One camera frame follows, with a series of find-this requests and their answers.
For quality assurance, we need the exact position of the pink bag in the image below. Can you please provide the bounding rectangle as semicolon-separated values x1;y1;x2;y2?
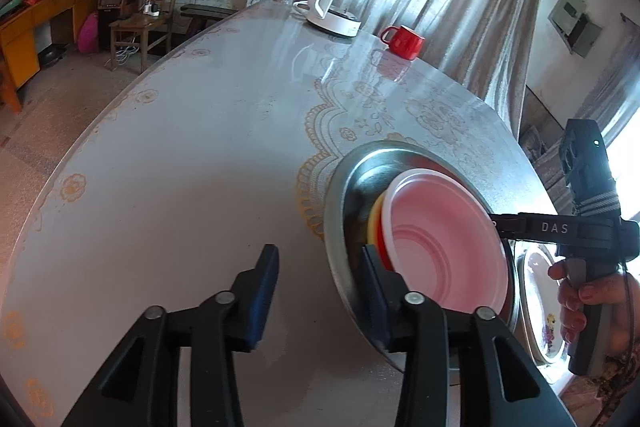
77;12;99;54

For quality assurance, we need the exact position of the person's right hand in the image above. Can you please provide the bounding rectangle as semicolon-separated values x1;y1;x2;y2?
547;261;640;344

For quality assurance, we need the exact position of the red plastic bowl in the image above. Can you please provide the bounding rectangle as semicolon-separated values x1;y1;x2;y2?
376;168;511;314

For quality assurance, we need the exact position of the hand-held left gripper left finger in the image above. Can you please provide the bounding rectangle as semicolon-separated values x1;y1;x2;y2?
60;244;280;427

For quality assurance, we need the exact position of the white glass electric kettle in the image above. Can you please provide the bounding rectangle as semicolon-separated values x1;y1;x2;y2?
292;0;377;38

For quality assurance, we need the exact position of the stainless steel bowl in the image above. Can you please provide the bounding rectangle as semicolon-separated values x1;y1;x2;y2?
324;140;521;374

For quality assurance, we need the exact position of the dark wooden bench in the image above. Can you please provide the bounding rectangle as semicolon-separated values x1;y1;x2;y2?
180;3;240;35

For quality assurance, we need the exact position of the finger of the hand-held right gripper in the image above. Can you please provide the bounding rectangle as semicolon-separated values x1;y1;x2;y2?
492;211;618;244

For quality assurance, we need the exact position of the red mug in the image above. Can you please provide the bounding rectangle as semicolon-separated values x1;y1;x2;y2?
380;25;426;60

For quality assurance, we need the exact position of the black pan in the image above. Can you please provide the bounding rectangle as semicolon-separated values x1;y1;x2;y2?
39;47;68;66

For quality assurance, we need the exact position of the yellow plastic bowl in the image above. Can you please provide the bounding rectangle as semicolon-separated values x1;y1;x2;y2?
367;192;396;268

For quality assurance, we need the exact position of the lace print plastic tablecloth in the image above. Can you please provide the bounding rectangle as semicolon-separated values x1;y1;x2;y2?
0;2;556;427

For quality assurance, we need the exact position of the wall electrical box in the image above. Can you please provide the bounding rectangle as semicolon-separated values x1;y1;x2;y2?
547;0;603;58

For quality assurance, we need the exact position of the white cable bundle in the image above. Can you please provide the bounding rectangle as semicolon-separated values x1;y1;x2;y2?
107;44;138;70

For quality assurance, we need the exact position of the large dragon print plate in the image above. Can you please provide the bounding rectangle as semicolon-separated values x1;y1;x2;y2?
515;243;571;370

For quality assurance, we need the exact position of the orange wooden desk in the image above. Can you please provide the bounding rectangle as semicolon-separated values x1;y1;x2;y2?
0;0;101;114

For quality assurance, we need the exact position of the narrow grey side curtain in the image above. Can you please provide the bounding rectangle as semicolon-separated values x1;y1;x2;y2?
550;14;640;208

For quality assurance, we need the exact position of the wooden chair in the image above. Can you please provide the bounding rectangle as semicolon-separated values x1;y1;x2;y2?
109;0;190;72

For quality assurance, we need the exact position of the leaning picture frame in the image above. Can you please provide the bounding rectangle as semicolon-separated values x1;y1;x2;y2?
519;124;551;162

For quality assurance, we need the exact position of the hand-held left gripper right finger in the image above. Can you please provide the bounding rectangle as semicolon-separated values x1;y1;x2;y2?
361;244;576;427

